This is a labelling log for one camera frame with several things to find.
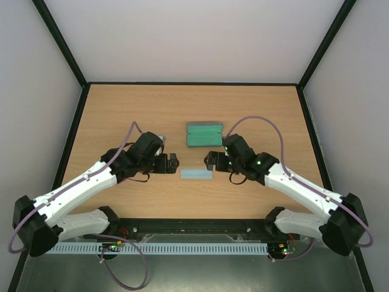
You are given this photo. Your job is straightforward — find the light blue cleaning cloth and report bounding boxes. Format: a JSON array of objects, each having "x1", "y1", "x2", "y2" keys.
[{"x1": 180, "y1": 169, "x2": 213, "y2": 180}]

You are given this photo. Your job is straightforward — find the grey glasses case green lining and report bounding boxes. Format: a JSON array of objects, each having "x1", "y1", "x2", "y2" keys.
[{"x1": 187, "y1": 122, "x2": 224, "y2": 148}]

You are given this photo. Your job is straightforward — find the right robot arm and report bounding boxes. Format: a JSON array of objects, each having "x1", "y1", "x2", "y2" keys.
[{"x1": 204, "y1": 134, "x2": 368, "y2": 256}]

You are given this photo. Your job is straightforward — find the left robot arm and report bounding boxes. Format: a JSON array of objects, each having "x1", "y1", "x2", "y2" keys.
[{"x1": 12, "y1": 131, "x2": 179, "y2": 257}]

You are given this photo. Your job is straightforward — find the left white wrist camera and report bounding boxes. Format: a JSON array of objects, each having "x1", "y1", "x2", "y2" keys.
[{"x1": 155, "y1": 135, "x2": 167, "y2": 158}]

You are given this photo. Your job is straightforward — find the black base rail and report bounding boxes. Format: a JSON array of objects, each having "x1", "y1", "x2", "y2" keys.
[{"x1": 30, "y1": 216, "x2": 353, "y2": 241}]

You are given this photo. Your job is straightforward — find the light blue slotted cable duct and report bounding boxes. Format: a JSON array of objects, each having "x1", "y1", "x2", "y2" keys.
[{"x1": 47, "y1": 242, "x2": 268, "y2": 256}]

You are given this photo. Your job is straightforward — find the black aluminium frame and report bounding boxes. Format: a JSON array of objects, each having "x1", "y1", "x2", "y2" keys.
[{"x1": 5, "y1": 0, "x2": 376, "y2": 292}]

